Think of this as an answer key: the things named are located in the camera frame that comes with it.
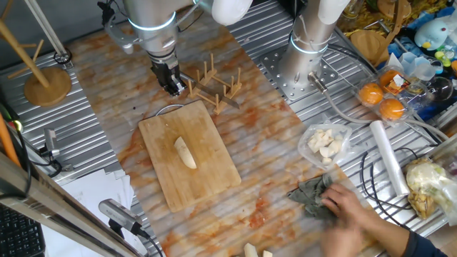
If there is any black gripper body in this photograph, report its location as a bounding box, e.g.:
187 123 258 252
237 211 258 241
150 59 184 89

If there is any steel cleaver knife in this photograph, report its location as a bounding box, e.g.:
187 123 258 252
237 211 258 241
180 73 241 110

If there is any grey-green cloth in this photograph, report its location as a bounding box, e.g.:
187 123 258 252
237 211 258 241
287 173 340 221

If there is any person's right forearm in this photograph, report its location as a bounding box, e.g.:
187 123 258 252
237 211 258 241
358 210 449 257

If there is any person's right hand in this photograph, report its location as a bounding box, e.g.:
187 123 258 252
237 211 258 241
320 183 371 229

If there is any person's left hand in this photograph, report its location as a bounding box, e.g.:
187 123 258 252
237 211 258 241
318 224 365 257

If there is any wooden knife rack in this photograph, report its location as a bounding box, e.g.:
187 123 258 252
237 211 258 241
187 53 243 116

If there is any orange marbled table mat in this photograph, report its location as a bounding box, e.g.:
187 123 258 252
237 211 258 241
66 0 388 257

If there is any wooden cutting board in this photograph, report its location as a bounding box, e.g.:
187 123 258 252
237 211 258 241
138 99 243 213

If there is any wooden mug tree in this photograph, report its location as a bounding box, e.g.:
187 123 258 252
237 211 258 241
0 0 72 107

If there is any white paper stack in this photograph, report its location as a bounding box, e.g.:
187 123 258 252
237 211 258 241
41 168 151 257

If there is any orange pole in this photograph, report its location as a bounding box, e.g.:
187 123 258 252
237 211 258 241
0 113 21 168

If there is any round wooden disc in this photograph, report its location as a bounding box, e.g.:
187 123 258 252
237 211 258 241
350 29 391 68

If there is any orange fruit with label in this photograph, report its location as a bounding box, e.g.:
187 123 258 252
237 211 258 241
378 69 404 90

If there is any black keyboard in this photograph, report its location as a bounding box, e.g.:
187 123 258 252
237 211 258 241
0 205 46 257

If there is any white plastic bag roll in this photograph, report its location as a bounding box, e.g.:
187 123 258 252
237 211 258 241
369 120 411 197

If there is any clear plastic fruit pack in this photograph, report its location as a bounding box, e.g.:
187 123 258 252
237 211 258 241
353 65 435 128

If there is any blue plush toy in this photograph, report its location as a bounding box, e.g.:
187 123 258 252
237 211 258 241
413 18 450 51

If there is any clear glass bowl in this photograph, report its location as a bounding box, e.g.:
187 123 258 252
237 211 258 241
426 76 454 103

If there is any clear bag of vegetable scraps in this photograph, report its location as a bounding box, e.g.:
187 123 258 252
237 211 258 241
405 156 457 226

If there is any silver bracket with black connector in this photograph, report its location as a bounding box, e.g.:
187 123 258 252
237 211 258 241
96 1 136 55

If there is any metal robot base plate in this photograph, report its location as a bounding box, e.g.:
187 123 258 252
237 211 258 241
259 44 340 102

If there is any metal rod with black ring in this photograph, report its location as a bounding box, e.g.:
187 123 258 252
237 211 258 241
23 0 74 66

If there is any small silver camera on clamp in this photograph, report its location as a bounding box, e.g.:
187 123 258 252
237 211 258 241
38 127 74 173

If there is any large silver camera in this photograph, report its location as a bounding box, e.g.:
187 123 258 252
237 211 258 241
99 198 151 240

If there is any grey hose with metal connector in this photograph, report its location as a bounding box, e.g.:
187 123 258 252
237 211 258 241
307 71 450 141

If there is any steel frame bar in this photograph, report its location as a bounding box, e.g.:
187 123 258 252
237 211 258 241
0 151 144 257

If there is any black table cable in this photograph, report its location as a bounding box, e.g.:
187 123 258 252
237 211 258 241
359 147 419 230

